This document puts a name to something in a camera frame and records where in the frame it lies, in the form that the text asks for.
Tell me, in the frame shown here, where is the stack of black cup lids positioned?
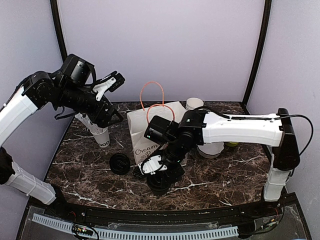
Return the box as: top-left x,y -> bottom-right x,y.
109,153 -> 131,176

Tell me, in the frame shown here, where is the white paper gift bag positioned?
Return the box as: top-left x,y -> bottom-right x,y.
127,92 -> 186,165

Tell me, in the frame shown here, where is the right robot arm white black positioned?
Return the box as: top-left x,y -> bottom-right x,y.
161,106 -> 301,217

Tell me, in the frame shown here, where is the right black frame post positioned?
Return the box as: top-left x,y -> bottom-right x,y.
241,0 -> 272,108

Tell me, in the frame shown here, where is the stack of paper coffee cups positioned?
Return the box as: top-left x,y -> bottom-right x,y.
185,97 -> 204,111

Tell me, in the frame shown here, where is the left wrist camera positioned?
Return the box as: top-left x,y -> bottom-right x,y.
92,71 -> 125,102

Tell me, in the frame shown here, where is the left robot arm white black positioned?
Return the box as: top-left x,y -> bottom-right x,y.
0,54 -> 125,218

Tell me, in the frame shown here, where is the white paper cup with straws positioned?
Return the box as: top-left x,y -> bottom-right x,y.
91,127 -> 110,148

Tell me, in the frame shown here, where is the black frame post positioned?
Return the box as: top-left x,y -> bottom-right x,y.
50,0 -> 68,62
241,0 -> 272,108

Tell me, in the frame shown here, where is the green bowl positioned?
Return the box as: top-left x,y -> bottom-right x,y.
224,142 -> 239,148

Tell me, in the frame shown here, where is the left black frame post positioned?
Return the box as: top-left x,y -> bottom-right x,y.
50,0 -> 68,62

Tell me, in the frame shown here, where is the white scalloped dish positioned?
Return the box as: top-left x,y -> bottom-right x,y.
197,142 -> 224,159

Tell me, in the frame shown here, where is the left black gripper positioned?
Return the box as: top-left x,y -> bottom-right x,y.
56,82 -> 124,128

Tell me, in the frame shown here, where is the bundle of wrapped white straws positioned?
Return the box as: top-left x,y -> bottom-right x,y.
75,113 -> 106,134

